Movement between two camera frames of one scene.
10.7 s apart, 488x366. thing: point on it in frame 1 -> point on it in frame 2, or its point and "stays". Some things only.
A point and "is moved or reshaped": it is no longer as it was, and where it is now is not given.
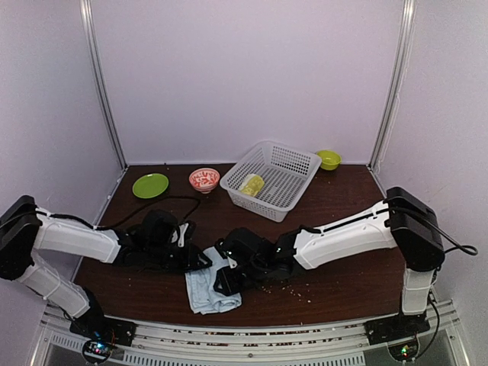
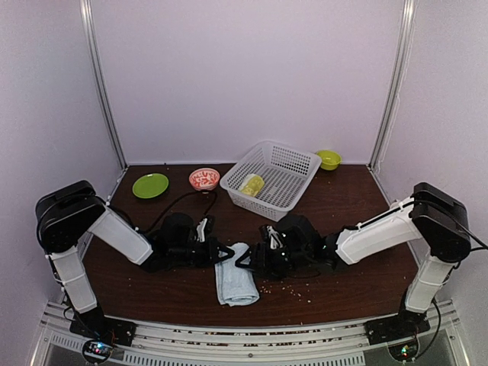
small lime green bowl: [330, 159] stays
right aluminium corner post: [404, 47] stays
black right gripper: [230, 287] -> [256, 252]
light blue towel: [203, 297] is moved or reshaped
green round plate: [150, 185] stays
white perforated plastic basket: [271, 178] stays
